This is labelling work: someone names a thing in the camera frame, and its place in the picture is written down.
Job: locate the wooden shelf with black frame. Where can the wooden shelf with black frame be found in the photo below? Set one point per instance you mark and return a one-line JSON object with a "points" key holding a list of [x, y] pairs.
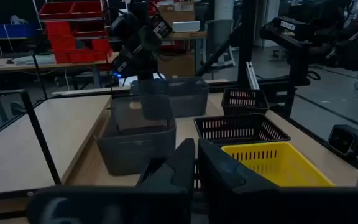
{"points": [[42, 137]]}

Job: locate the grey office chair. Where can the grey office chair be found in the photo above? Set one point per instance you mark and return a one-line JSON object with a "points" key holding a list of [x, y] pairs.
{"points": [[217, 37]]}

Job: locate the brown cardboard box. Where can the brown cardboard box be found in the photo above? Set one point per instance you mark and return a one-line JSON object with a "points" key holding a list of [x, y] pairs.
{"points": [[176, 14], [176, 66]]}

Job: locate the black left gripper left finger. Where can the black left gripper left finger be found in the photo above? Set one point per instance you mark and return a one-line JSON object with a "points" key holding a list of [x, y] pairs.
{"points": [[182, 168]]}

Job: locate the blue plastic storage bin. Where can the blue plastic storage bin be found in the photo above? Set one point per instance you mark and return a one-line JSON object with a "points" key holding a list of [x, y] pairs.
{"points": [[12, 31]]}

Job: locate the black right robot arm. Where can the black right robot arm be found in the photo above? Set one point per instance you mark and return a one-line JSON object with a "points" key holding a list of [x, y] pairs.
{"points": [[141, 40]]}

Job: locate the wooden desk with metal legs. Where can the wooden desk with metal legs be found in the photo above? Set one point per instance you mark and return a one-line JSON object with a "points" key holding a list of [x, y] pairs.
{"points": [[17, 66]]}

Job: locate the yellow slotted plastic basket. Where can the yellow slotted plastic basket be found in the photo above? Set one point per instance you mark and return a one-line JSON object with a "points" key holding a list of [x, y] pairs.
{"points": [[284, 168]]}

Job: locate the translucent grey plastic basket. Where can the translucent grey plastic basket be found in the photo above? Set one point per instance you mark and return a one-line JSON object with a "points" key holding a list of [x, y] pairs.
{"points": [[188, 99], [129, 152]]}

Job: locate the small black camera box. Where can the small black camera box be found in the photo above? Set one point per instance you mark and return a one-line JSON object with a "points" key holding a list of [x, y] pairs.
{"points": [[343, 140]]}

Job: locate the white flat box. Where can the white flat box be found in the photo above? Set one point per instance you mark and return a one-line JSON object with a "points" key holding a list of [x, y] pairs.
{"points": [[186, 26]]}

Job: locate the metal rack with red bins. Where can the metal rack with red bins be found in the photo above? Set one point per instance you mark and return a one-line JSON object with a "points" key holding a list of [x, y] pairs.
{"points": [[73, 37]]}

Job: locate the silver aluminium bar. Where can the silver aluminium bar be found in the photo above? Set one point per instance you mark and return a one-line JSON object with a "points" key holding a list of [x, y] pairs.
{"points": [[252, 77]]}

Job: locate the red plastic storage bin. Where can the red plastic storage bin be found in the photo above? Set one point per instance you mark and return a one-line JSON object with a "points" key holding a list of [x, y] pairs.
{"points": [[60, 35], [82, 56], [54, 11], [87, 9]]}

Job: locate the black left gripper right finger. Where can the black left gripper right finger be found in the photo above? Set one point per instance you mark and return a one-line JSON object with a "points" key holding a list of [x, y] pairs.
{"points": [[219, 171]]}

